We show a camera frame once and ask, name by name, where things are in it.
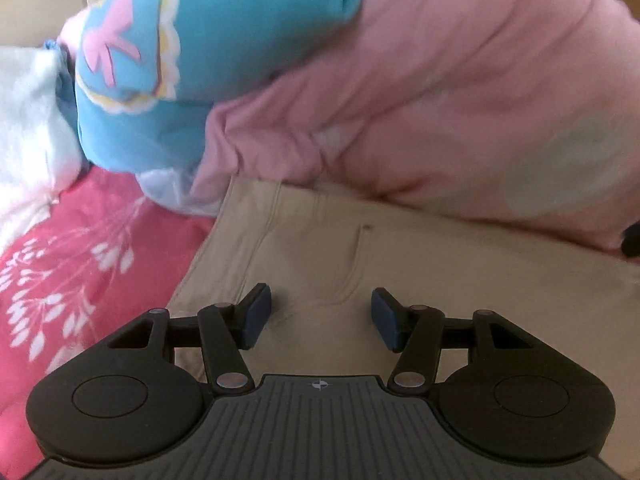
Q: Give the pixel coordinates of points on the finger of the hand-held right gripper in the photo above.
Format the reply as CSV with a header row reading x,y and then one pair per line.
x,y
632,241

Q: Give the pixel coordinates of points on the blue cartoon pillow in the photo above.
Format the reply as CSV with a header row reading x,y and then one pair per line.
x,y
225,60

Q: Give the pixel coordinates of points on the pink grey floral quilt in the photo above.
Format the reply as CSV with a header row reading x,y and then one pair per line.
x,y
450,85

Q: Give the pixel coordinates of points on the beige pants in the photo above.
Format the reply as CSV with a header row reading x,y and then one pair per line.
x,y
450,270

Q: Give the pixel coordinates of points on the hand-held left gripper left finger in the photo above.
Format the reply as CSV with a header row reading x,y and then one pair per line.
x,y
257,317

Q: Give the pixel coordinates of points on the pink floral bed blanket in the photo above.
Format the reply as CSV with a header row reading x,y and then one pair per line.
x,y
100,260

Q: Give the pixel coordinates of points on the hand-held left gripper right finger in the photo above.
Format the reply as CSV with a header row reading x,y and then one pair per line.
x,y
385,317

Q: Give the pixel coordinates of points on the white cloth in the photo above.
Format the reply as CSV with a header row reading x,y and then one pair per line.
x,y
30,125

